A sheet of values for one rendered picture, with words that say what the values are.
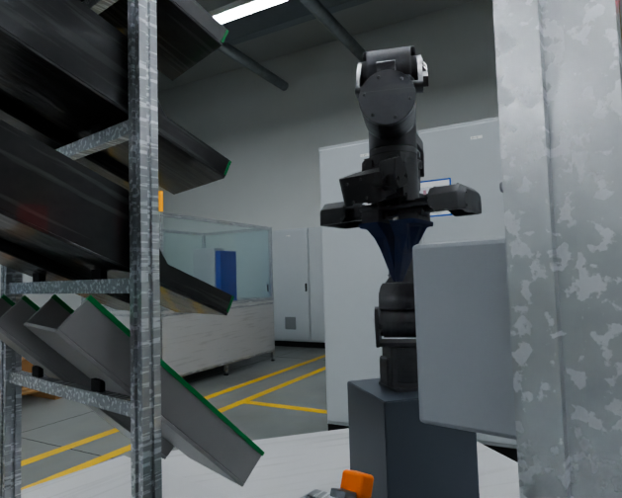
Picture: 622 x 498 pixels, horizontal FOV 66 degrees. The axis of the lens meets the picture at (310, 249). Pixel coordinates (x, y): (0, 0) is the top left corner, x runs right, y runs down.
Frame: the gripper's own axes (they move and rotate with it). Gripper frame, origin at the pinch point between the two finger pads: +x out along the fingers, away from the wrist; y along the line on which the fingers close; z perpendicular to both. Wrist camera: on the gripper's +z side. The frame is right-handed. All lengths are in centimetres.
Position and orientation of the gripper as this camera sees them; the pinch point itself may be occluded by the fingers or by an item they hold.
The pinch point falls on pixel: (397, 252)
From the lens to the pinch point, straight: 57.1
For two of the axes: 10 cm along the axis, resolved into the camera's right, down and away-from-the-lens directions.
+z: -6.2, -0.4, -7.9
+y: 7.9, -0.7, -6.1
